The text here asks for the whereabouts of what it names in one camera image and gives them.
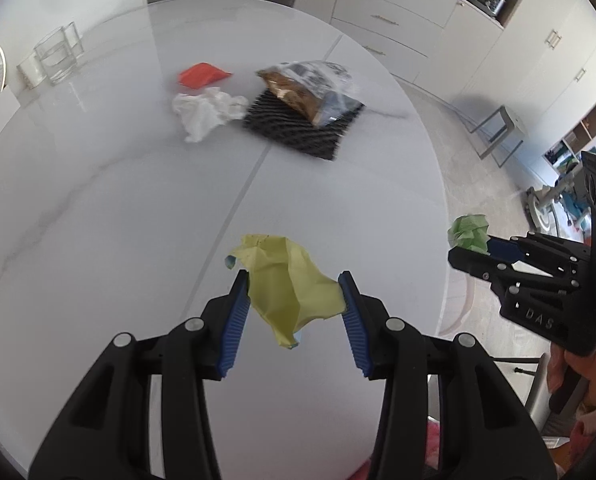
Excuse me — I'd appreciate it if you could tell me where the tall grey cabinet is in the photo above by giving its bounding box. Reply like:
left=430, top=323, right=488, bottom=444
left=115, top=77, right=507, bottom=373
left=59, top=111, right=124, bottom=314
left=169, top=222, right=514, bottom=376
left=428, top=0, right=596, bottom=126

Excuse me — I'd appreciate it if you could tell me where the clear glass mug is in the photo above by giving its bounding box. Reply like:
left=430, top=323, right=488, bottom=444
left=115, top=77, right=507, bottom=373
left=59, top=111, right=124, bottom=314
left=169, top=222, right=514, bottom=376
left=32, top=22, right=85, bottom=86

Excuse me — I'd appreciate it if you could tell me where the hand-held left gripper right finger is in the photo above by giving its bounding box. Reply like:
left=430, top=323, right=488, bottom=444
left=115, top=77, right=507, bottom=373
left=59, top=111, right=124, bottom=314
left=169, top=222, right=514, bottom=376
left=338, top=270, right=559, bottom=480

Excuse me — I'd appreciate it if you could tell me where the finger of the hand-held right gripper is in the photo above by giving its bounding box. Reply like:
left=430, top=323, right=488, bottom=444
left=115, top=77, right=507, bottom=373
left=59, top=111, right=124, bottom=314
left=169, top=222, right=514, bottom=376
left=487, top=231, right=586, bottom=267
left=447, top=246, right=576, bottom=295

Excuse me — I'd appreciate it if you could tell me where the grey metal stool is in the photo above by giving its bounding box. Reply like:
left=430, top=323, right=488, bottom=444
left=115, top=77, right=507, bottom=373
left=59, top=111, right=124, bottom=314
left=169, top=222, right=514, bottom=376
left=468, top=105, right=527, bottom=168

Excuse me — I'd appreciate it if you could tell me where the silver snack bag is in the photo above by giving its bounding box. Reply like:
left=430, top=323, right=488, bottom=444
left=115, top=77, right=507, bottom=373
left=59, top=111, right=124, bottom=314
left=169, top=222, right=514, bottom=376
left=255, top=60, right=367, bottom=128

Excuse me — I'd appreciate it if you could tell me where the black ribbed foam pad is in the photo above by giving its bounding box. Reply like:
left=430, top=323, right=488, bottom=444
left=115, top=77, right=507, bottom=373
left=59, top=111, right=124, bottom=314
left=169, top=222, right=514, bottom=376
left=242, top=87, right=367, bottom=163

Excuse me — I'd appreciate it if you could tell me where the person's right hand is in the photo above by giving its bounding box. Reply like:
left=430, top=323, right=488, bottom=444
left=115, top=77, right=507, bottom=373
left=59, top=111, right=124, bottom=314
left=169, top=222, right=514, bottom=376
left=562, top=347, right=596, bottom=411

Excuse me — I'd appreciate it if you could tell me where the white mug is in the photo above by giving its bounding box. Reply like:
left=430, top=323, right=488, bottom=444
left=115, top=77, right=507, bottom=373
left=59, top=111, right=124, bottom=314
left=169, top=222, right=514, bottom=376
left=16, top=56, right=47, bottom=90

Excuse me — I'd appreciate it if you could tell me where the red folded paper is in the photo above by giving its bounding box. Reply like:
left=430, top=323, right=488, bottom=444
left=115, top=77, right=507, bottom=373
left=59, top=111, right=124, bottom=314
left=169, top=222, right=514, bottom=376
left=178, top=62, right=234, bottom=90

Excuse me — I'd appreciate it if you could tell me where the green paper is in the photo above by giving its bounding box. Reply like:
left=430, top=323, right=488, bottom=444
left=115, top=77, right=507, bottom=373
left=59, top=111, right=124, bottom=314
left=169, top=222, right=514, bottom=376
left=446, top=213, right=492, bottom=254

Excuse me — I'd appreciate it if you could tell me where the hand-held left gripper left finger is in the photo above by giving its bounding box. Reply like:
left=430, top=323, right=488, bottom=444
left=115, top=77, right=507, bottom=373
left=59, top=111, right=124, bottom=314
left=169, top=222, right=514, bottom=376
left=28, top=269, right=253, bottom=480

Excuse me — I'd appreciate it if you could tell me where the grey drawer unit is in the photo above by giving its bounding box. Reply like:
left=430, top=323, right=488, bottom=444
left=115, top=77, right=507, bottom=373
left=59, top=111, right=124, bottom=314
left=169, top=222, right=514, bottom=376
left=329, top=0, right=465, bottom=59

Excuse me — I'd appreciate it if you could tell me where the pink trash bin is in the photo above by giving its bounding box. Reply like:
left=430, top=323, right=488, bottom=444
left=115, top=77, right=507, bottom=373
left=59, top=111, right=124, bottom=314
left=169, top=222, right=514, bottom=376
left=439, top=274, right=477, bottom=337

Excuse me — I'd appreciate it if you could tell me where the white round appliance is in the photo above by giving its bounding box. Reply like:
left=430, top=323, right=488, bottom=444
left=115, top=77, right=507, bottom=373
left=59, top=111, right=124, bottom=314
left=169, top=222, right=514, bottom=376
left=522, top=185, right=563, bottom=235

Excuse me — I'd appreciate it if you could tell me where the yellow paper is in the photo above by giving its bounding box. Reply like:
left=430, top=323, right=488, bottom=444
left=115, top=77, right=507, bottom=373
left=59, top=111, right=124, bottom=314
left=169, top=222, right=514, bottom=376
left=225, top=233, right=347, bottom=349

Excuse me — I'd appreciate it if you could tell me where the white crumpled tissue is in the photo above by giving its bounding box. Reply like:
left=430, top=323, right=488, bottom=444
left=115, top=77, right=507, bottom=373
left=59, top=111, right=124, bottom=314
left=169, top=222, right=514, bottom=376
left=171, top=86, right=249, bottom=144

